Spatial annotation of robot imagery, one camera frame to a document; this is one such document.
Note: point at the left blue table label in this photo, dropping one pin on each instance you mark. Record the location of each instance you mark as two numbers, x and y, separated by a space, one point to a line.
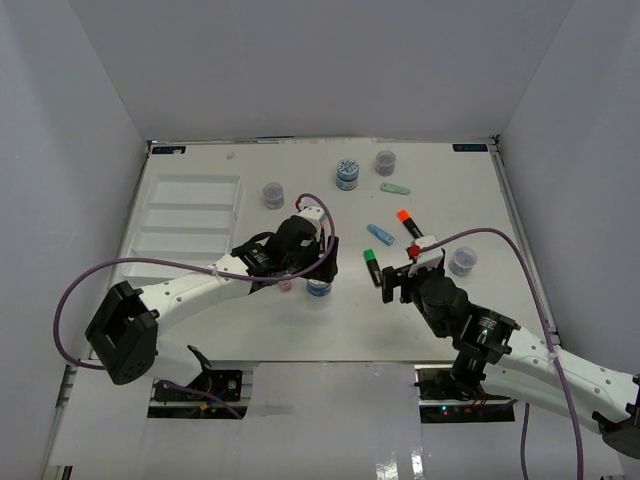
168 150

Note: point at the white compartment tray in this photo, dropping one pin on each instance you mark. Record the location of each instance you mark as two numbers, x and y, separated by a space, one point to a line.
184 218

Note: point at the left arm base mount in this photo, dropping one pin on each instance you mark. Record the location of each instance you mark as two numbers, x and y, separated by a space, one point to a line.
214 393

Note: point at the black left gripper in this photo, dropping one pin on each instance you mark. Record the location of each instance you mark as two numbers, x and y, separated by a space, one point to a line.
327 272

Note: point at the blue stapler case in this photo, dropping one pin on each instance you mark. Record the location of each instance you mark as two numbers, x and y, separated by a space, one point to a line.
381 234

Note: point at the blue table label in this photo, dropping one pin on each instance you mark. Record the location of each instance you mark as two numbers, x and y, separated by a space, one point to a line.
168 150
469 147

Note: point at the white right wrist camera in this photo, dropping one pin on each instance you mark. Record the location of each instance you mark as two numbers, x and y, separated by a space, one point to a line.
421 258

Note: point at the green cap black highlighter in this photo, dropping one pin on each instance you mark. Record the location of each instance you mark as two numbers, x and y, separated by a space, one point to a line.
373 267

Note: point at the clear jar of clips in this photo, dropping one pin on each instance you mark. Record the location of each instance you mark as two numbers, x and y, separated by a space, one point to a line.
273 195

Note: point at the orange cap black highlighter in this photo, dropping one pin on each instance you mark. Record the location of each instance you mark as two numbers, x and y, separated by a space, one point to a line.
410 225

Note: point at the right blue table label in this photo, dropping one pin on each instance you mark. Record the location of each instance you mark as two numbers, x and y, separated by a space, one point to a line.
469 147

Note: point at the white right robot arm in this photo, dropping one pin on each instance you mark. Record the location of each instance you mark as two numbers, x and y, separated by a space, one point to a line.
496 355

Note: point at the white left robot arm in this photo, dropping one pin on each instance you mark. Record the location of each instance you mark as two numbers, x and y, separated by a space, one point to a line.
127 331

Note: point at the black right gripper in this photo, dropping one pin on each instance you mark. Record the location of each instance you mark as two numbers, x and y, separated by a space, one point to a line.
392 279

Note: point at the pink stapler case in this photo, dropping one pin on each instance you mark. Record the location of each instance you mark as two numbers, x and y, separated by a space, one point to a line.
285 286

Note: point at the blue lidded jar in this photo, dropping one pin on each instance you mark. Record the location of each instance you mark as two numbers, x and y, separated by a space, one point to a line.
318 288
347 174

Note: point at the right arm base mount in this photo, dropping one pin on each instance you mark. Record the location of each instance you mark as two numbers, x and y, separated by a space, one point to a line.
441 402

